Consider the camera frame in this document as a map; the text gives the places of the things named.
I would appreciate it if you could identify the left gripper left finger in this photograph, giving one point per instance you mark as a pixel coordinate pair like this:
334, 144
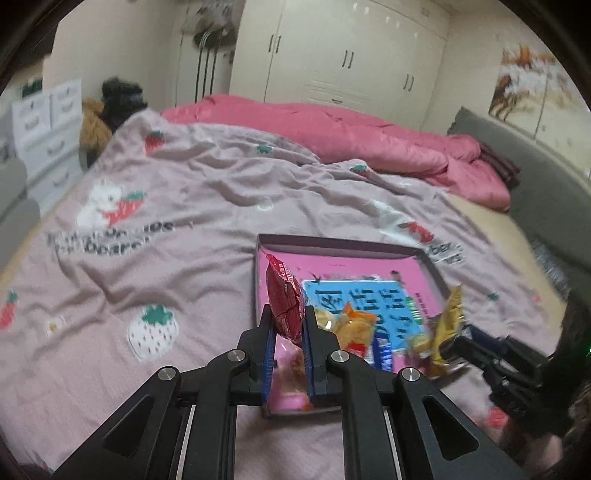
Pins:
181, 424

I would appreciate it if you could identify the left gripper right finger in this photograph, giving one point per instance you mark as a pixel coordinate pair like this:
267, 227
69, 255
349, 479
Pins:
396, 425

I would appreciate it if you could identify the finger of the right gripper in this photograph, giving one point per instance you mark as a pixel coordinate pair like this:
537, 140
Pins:
483, 339
474, 352

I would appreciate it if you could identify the yellow snack packet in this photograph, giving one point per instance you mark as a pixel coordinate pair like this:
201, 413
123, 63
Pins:
443, 332

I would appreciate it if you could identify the orange snack packet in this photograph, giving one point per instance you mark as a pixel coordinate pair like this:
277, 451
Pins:
357, 331

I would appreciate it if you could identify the red snack packet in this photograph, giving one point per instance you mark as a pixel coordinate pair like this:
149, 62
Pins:
286, 299

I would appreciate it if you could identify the clear bag round cookie snack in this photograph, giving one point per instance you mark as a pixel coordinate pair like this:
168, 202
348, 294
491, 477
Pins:
328, 321

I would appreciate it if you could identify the blue snack packet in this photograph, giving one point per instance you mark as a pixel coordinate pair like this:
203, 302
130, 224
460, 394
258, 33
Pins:
383, 353

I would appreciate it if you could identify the shallow purple box tray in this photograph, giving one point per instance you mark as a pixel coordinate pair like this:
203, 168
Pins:
336, 247

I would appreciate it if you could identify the dark patterned cloth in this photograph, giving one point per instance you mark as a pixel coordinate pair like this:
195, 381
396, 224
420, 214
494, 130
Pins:
551, 268

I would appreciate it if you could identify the pink and blue book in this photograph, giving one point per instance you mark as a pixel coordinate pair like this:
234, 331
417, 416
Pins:
374, 305

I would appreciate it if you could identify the grey padded headboard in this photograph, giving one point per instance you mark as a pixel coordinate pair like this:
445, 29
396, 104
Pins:
548, 204

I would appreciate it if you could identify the dark striped pillow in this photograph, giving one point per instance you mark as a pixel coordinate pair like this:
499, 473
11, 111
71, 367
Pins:
507, 171

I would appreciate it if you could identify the pink strawberry bed sheet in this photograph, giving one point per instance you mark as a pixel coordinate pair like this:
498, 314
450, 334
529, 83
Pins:
149, 261

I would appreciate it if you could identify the pink satin quilt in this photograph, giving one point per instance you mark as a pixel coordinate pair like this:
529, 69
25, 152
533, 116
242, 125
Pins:
337, 134

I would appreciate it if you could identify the cream wardrobe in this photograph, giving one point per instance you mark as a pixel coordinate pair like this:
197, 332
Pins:
381, 58

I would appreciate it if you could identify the brown plush toy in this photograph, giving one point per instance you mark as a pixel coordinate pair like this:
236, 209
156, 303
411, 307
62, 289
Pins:
94, 134

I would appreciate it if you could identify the white drawer cabinet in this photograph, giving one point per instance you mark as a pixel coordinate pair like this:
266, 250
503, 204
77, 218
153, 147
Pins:
45, 129

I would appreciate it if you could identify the black clothes pile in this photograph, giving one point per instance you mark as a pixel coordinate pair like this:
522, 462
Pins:
121, 100

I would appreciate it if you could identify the blossom wall painting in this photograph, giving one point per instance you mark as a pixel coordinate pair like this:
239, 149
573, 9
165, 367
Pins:
529, 81

